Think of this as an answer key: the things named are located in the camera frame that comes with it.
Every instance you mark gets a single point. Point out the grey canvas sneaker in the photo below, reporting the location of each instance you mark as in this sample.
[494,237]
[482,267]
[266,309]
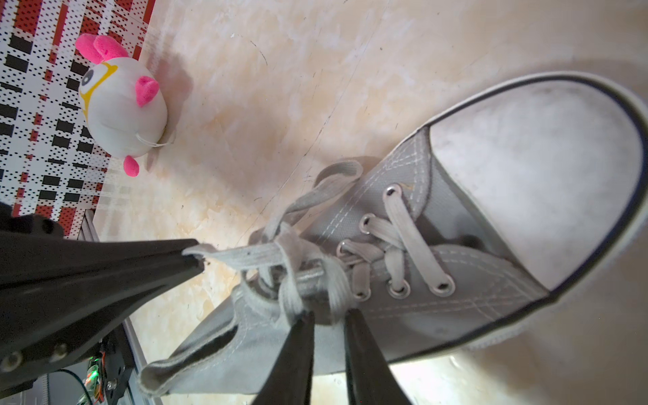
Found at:
[526,192]

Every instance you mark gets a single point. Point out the pink striped plush toy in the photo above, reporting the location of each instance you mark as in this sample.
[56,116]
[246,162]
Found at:
[124,109]

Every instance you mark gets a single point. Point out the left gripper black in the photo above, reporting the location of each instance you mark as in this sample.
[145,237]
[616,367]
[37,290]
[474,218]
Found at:
[60,297]

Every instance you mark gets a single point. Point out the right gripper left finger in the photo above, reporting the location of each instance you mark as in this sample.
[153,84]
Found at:
[290,380]

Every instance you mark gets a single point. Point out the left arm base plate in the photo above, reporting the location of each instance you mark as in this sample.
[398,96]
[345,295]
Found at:
[118,364]

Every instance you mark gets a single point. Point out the green circuit board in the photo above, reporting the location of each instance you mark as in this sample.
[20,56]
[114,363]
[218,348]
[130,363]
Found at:
[93,383]

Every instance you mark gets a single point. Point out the grey shoelace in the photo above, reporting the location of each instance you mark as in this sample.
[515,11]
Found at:
[279,268]

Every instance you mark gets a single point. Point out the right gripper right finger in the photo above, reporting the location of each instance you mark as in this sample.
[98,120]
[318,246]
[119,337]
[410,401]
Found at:
[369,378]

